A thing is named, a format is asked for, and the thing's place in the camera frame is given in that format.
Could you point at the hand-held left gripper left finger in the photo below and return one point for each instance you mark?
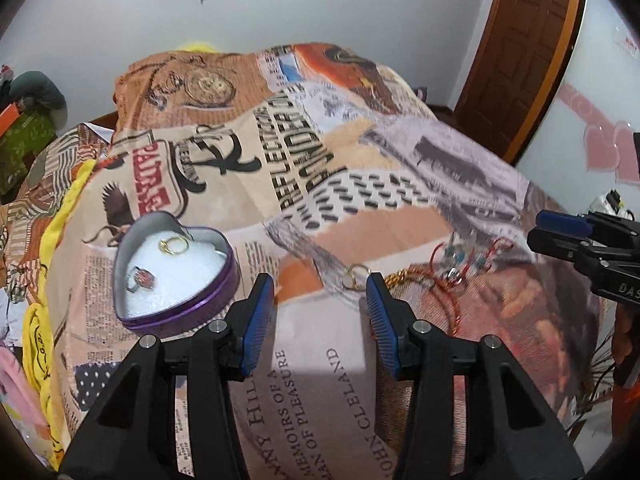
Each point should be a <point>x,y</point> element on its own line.
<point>257,330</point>

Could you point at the pink heart wall decal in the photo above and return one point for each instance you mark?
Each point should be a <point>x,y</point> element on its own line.
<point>629,157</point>
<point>602,147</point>

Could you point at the patterned bed sheet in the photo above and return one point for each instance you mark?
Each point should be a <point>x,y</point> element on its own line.
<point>30,220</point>

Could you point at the pink cloth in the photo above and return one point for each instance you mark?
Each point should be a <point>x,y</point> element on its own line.
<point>15,400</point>

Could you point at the red white wall sticker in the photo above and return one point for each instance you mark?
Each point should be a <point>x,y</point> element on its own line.
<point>626,42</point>

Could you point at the printed blanket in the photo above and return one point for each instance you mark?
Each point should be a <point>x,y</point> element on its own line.
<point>350,160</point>

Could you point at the thin brown stalks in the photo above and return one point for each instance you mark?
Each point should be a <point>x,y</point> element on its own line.
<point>595,390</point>

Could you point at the pink ribbon wall decal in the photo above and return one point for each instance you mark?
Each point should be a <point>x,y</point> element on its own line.
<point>582,102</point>

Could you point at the purple heart-shaped tin box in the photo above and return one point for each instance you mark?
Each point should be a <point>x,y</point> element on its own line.
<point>220,280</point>

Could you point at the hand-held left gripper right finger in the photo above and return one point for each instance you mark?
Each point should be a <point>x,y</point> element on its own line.
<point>382,330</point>

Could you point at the yellow blanket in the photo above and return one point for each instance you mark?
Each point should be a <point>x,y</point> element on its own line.
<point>42,340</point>

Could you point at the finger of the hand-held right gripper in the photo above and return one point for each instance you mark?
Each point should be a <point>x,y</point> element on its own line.
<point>560,221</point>
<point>555,245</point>

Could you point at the wooden door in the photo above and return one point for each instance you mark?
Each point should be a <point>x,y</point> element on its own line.
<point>520,50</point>

